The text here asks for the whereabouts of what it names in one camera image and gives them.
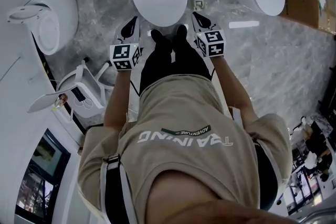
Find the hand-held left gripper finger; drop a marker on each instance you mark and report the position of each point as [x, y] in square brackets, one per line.
[136, 31]
[123, 31]

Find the person's black trousers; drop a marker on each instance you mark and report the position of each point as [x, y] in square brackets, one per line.
[170, 65]

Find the person's head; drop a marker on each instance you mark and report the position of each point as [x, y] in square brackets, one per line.
[210, 204]

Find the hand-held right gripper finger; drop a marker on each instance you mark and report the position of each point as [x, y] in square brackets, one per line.
[197, 25]
[208, 23]

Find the rounded white toilet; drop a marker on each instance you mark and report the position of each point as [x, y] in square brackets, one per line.
[50, 21]

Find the small orange object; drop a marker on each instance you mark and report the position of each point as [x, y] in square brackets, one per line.
[61, 100]

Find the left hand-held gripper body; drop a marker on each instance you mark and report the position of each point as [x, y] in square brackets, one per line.
[123, 56]

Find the person's right forearm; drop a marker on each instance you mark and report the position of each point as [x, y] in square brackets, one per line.
[231, 81]

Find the black framed window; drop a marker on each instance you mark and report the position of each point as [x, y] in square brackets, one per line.
[42, 165]

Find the small white floor fitting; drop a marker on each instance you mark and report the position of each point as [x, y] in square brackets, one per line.
[200, 4]

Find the person's beige shirt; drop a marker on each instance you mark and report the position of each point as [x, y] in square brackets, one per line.
[183, 112]

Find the person's right black shoe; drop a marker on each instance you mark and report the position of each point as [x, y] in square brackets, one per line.
[181, 31]

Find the white office chair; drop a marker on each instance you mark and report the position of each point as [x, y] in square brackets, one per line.
[84, 97]

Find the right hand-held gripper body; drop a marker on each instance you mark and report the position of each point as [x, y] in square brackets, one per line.
[212, 43]

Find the person's left forearm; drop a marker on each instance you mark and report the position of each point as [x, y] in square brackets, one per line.
[118, 91]

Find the person's left black shoe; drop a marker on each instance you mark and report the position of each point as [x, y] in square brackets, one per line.
[156, 35]

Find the person's black shoe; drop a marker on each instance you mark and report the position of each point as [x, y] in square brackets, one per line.
[156, 35]
[181, 31]

